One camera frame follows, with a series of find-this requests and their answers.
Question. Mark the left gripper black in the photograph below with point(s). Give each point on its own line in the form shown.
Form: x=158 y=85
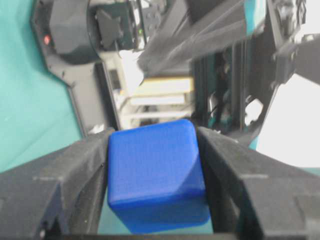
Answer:
x=235 y=87

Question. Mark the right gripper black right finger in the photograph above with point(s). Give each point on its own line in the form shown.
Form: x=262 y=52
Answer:
x=255 y=197

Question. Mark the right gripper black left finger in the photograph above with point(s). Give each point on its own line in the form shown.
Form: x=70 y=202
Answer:
x=60 y=193

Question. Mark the blue cube block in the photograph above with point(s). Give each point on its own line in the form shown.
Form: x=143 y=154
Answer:
x=155 y=178

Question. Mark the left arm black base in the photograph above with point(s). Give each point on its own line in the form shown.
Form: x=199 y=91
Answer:
x=68 y=37

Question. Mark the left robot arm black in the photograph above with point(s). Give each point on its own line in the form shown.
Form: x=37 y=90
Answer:
x=127 y=26

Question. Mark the green table cloth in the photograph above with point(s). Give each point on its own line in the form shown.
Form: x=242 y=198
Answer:
x=36 y=114

